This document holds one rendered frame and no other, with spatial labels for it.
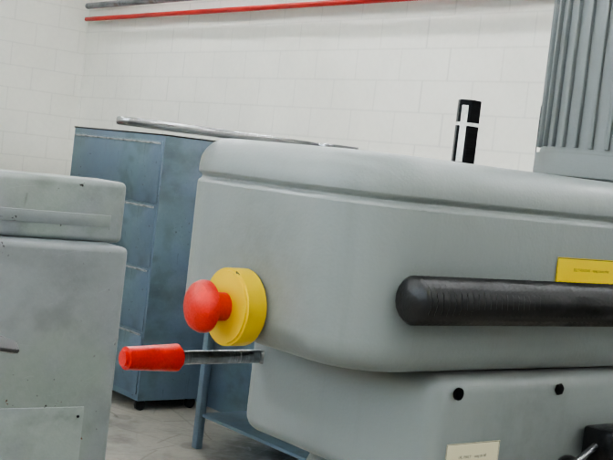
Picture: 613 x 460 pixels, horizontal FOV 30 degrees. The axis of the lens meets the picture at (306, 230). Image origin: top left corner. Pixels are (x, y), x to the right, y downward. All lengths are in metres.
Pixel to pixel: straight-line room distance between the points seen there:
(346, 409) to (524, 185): 0.23
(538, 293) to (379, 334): 0.13
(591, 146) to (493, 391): 0.31
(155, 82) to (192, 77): 0.56
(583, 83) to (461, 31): 5.88
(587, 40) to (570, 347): 0.33
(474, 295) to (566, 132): 0.37
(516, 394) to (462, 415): 0.06
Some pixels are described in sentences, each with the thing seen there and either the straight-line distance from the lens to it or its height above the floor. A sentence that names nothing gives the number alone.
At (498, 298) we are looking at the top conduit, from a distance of 0.83.
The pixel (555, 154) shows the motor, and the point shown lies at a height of 1.91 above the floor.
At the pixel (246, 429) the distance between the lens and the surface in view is 7.22.
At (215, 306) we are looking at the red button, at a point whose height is 1.76.
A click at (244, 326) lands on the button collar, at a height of 1.75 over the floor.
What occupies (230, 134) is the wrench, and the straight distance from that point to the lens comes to 0.99.
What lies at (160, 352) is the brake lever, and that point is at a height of 1.71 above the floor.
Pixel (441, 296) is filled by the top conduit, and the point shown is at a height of 1.80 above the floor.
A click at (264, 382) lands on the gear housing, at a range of 1.03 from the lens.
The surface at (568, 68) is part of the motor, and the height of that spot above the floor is 2.00.
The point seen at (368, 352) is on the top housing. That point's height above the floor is 1.75.
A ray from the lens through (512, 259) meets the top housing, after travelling 0.89.
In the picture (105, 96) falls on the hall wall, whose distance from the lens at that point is 10.47.
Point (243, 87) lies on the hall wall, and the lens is 8.67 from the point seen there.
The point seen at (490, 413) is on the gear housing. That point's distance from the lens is 0.92.
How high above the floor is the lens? 1.87
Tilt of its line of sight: 3 degrees down
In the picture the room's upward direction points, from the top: 7 degrees clockwise
